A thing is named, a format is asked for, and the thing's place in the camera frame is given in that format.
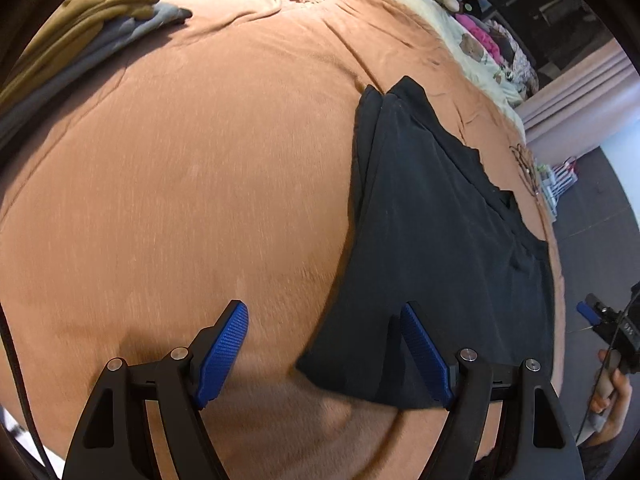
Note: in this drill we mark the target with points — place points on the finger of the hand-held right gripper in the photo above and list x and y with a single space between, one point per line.
589 310

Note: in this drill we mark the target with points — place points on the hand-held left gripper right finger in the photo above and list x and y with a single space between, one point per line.
425 350

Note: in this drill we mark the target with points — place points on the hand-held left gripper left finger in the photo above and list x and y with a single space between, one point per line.
225 350

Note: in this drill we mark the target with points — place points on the black shirt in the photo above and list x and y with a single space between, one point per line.
440 260

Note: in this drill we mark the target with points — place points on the person's right forearm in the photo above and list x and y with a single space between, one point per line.
597 455

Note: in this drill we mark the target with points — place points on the person's right hand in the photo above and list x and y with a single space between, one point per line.
614 395

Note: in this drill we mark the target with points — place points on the eyeglasses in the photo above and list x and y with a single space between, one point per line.
522 160

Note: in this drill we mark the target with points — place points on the brown blanket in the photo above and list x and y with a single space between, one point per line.
190 185

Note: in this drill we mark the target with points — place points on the pink curtain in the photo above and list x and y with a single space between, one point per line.
580 95

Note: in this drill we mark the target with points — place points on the brown stuffed toy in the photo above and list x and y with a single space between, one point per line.
472 47

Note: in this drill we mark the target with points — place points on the pink cloth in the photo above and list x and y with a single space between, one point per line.
482 35

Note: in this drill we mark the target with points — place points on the cream blanket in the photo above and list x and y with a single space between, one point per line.
450 25

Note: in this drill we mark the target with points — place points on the grey garment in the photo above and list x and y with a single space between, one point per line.
85 50

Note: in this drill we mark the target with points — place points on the olive green garment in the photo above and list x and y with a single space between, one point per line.
75 15

